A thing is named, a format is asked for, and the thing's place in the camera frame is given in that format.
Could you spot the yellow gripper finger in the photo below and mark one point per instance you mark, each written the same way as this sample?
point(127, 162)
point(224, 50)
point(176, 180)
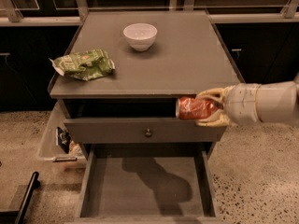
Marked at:
point(217, 119)
point(217, 94)

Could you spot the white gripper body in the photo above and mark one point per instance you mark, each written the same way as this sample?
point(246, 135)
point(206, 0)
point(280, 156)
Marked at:
point(240, 104)

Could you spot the red coke can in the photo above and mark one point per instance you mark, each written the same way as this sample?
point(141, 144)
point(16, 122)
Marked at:
point(196, 108)

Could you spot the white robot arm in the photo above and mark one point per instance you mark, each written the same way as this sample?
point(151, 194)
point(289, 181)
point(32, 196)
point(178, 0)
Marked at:
point(278, 103)

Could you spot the round metal drawer knob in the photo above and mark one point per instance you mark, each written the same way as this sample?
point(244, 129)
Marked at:
point(148, 133)

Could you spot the grey drawer cabinet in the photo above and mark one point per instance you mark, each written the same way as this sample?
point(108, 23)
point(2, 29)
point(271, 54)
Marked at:
point(185, 58)

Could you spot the open grey middle drawer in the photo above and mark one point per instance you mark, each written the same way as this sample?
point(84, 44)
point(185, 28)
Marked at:
point(147, 184)

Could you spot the closed grey top drawer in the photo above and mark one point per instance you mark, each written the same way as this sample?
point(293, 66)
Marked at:
point(132, 131)

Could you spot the white ceramic bowl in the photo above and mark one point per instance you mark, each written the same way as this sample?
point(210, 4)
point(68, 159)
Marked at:
point(140, 36)

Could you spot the green chip bag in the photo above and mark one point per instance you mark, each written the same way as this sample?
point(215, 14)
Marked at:
point(85, 65)

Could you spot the dark snack package in bin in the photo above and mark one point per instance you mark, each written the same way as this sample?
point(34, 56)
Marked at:
point(63, 139)

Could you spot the black bar bottom left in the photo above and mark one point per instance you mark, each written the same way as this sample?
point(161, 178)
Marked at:
point(32, 185)

